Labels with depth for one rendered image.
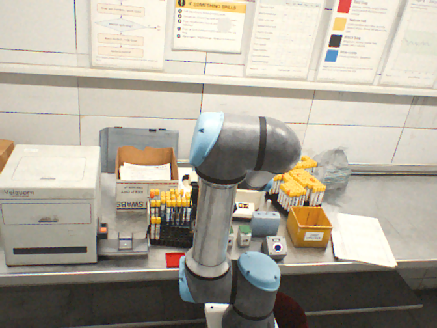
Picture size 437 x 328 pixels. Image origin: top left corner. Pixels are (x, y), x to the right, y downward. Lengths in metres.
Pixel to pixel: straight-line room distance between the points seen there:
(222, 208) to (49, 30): 1.12
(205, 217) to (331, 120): 1.26
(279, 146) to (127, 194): 0.92
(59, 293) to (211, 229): 1.39
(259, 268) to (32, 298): 1.39
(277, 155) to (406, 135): 1.55
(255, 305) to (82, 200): 0.59
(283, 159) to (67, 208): 0.73
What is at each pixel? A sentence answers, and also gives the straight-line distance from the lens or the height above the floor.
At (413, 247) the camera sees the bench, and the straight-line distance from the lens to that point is 1.88.
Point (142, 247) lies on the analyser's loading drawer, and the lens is 1.48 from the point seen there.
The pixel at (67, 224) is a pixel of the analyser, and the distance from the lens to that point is 1.39.
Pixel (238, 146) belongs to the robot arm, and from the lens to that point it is 0.84.
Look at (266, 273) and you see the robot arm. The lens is 1.12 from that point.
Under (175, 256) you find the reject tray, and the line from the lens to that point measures 1.51.
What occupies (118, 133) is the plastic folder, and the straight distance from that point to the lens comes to 1.92.
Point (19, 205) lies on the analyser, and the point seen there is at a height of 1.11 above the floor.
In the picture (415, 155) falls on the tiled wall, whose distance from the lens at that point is 2.46.
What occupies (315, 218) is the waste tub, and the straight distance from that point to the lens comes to 1.75.
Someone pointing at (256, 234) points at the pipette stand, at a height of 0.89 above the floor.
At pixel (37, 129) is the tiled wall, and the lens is 1.96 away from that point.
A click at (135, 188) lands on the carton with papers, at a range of 1.66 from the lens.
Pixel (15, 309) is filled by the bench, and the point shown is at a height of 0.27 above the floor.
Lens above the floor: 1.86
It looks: 28 degrees down
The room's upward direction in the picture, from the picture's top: 7 degrees clockwise
